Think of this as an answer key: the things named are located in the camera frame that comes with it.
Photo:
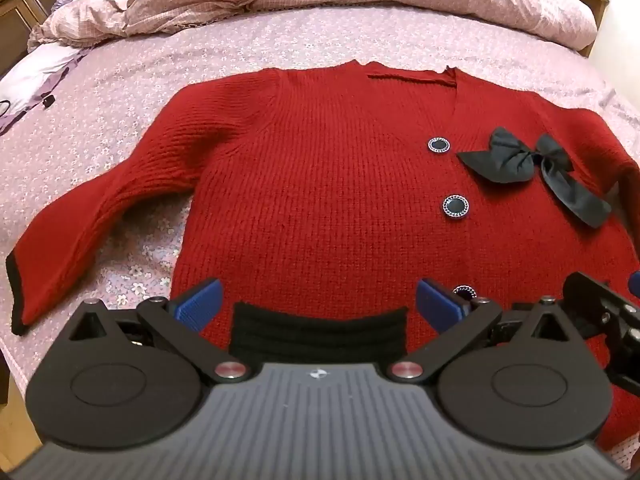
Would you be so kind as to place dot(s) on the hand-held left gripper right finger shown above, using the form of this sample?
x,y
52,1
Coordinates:
x,y
440,306

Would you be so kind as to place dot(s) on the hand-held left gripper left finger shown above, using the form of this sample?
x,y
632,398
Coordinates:
x,y
199,306

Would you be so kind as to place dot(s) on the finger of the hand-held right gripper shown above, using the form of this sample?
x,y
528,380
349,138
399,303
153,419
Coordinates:
x,y
595,305

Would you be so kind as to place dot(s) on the red knit cardigan sweater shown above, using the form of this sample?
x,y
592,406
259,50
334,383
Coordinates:
x,y
320,170

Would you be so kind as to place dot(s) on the small black device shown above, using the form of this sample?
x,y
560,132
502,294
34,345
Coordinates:
x,y
47,101

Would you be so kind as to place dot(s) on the lilac ruffled pillow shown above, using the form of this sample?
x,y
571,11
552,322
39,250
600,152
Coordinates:
x,y
35,72

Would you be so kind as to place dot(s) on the pink floral bed sheet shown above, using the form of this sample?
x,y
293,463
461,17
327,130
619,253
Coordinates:
x,y
310,35

